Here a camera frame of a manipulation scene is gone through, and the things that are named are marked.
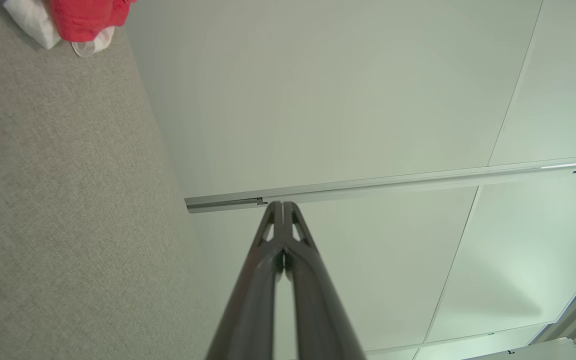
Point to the aluminium wall rail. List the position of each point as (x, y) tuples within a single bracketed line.
[(368, 185)]

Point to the red basketball jersey white sleeves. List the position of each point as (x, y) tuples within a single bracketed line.
[(83, 20)]

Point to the grey fabric upholstered platform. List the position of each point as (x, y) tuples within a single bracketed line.
[(68, 200)]

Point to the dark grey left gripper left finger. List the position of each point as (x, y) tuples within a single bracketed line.
[(248, 310)]

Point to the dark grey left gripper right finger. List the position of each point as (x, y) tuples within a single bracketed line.
[(318, 310)]

